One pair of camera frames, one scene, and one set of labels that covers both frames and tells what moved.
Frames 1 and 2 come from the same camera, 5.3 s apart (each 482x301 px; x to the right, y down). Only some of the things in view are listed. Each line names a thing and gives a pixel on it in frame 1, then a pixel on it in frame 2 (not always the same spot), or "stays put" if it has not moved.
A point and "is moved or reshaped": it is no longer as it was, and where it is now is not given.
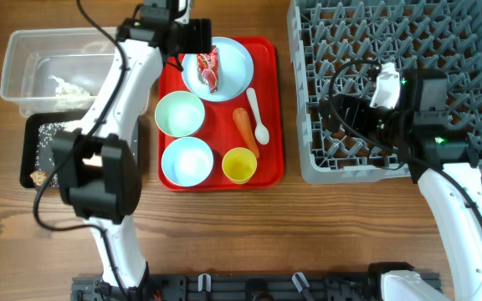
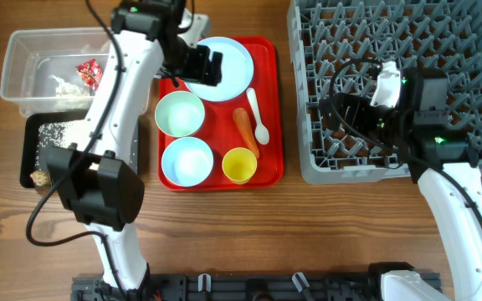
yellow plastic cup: [239, 165] stays put
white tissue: [69, 98] stays put
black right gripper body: [337, 112] stays put
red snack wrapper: [207, 68] is moved or reshaped
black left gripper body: [192, 38] → [190, 64]
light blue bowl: [187, 161] stays put
